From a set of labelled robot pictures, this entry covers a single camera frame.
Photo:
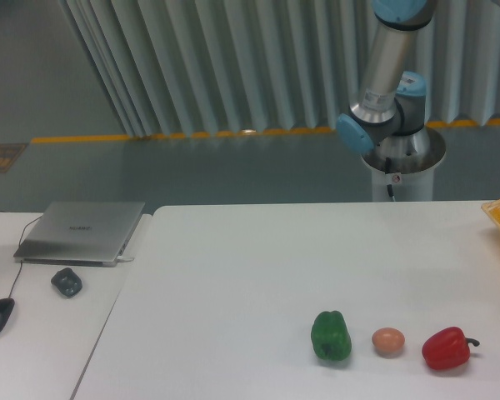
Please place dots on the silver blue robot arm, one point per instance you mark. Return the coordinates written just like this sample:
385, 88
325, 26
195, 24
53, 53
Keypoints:
387, 83

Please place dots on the white folding partition screen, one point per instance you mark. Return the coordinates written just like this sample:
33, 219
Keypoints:
189, 67

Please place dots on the silver closed laptop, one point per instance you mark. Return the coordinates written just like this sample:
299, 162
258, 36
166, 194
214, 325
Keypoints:
81, 233

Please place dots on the green bell pepper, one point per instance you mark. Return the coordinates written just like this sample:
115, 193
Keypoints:
330, 337

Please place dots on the brown egg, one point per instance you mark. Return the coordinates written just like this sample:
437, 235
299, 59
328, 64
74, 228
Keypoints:
388, 341

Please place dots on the small black plastic object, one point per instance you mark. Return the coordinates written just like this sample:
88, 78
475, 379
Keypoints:
67, 282

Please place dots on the red bell pepper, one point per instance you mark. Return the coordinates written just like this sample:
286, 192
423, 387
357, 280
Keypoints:
447, 349

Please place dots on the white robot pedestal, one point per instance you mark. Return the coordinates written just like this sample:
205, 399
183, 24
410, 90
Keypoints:
403, 167

